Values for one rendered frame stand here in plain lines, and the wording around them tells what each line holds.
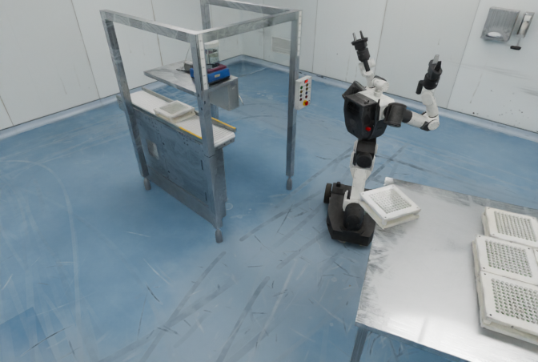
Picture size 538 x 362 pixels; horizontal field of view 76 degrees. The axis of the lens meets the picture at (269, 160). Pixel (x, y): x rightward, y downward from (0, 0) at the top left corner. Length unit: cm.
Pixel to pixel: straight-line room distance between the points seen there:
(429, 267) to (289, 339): 108
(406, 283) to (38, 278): 265
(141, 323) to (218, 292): 55
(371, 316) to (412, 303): 21
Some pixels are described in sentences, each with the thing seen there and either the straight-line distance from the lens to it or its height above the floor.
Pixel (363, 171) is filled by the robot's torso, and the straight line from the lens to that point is 308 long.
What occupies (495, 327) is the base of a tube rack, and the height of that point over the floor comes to 89.
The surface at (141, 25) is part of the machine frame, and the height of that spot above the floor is 170.
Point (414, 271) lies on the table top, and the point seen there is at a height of 87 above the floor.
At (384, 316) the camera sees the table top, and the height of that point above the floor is 87.
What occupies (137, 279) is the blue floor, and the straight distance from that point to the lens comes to 296.
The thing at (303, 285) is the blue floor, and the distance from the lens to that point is 276.
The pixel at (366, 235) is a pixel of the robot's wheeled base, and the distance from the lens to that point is 295.
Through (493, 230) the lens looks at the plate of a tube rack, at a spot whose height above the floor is 94.
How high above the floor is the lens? 221
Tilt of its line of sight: 33 degrees down
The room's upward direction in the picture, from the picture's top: straight up
